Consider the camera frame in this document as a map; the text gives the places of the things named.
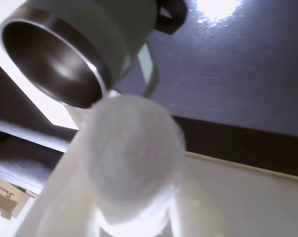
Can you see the black table mat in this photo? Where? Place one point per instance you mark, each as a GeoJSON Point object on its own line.
{"type": "Point", "coordinates": [233, 74]}

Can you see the pale green steel mug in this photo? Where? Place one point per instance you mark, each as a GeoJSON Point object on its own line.
{"type": "Point", "coordinates": [109, 32]}

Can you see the brown cardboard box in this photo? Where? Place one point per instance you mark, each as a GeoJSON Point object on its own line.
{"type": "Point", "coordinates": [3, 200]}

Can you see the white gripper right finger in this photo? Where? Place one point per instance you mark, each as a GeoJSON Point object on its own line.
{"type": "Point", "coordinates": [139, 230]}

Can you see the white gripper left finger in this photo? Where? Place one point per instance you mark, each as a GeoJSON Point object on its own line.
{"type": "Point", "coordinates": [65, 197]}

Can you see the white gauze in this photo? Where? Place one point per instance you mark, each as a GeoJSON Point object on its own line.
{"type": "Point", "coordinates": [134, 158]}

